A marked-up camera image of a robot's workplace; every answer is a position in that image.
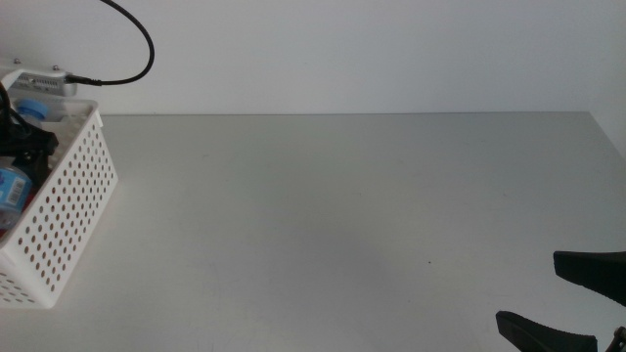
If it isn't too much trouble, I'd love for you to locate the clear water bottle blue cap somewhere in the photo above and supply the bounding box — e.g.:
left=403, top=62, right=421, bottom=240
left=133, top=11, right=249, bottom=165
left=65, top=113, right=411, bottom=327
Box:
left=0, top=99, right=51, bottom=231

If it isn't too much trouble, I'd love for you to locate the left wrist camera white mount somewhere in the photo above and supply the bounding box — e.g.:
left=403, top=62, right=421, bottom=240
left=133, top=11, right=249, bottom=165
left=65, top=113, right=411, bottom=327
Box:
left=0, top=58, right=79, bottom=99

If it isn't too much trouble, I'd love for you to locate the braided black left camera cable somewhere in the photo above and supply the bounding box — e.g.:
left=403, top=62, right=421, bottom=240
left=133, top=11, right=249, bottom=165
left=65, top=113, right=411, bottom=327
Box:
left=65, top=0, right=157, bottom=87

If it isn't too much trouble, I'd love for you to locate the white perforated plastic basket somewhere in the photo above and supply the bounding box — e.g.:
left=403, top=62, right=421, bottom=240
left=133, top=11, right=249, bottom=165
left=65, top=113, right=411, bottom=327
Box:
left=0, top=97, right=119, bottom=310

